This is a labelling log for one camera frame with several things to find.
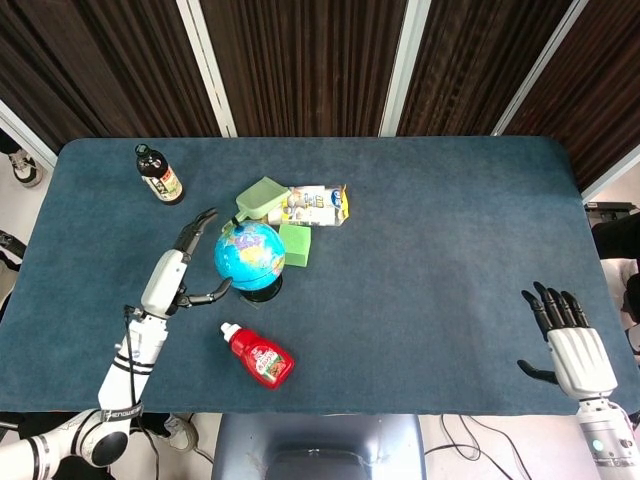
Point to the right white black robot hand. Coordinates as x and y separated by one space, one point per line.
580 355

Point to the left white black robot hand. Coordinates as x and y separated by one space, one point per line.
165 280

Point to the blue globe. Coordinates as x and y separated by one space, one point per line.
250 255

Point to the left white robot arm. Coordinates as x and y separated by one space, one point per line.
125 370

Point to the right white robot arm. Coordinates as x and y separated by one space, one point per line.
605 435

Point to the dark soy sauce bottle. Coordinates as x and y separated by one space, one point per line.
162 184

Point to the light green plastic scoop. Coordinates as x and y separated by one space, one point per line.
260 197

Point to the red ketchup squeeze bottle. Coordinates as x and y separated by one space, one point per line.
262 360

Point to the green foam cube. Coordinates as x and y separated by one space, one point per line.
295 247

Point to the black device box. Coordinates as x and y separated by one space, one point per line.
612 210

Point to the white yellow snack package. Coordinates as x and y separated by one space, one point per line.
320 202

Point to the white black sneaker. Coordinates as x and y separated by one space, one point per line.
25 167

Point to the blue table cloth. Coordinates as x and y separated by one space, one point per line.
425 250

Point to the grey blue robot torso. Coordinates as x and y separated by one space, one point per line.
320 442

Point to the small transparent base plate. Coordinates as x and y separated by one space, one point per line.
251 303

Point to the white frame post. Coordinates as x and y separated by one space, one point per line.
540 70
404 70
27 137
207 70
612 175

